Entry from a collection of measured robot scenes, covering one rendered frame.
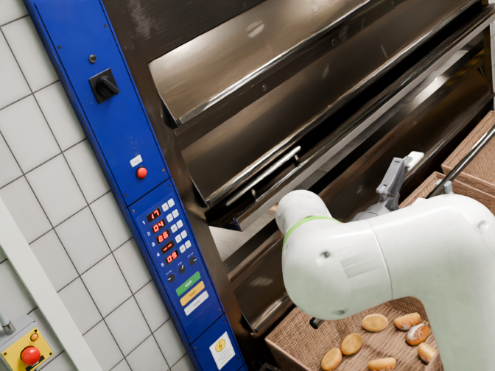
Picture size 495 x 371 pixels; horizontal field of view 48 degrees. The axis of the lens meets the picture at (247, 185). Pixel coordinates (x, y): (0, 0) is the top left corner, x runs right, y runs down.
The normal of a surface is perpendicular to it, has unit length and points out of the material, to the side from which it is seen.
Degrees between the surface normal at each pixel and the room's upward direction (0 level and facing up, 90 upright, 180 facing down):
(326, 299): 79
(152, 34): 90
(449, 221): 27
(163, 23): 90
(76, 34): 90
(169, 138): 90
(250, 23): 70
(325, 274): 51
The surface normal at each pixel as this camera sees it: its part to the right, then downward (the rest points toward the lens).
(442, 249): -0.17, 0.00
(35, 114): 0.69, 0.19
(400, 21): 0.56, -0.11
